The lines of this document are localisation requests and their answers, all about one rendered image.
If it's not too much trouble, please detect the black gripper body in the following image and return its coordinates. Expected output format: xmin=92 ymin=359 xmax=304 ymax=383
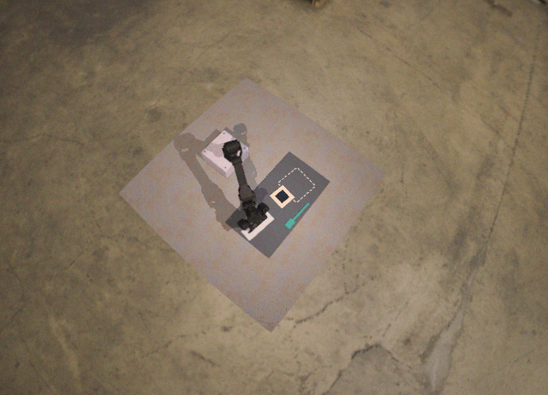
xmin=237 ymin=202 xmax=270 ymax=230

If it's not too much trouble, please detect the grey flat mat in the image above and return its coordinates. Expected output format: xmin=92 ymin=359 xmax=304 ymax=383
xmin=226 ymin=152 xmax=330 ymax=258

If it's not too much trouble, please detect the beige square tile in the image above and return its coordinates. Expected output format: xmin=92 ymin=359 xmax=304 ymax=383
xmin=270 ymin=185 xmax=294 ymax=208

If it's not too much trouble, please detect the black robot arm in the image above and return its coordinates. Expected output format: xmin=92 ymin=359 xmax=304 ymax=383
xmin=222 ymin=140 xmax=266 ymax=225

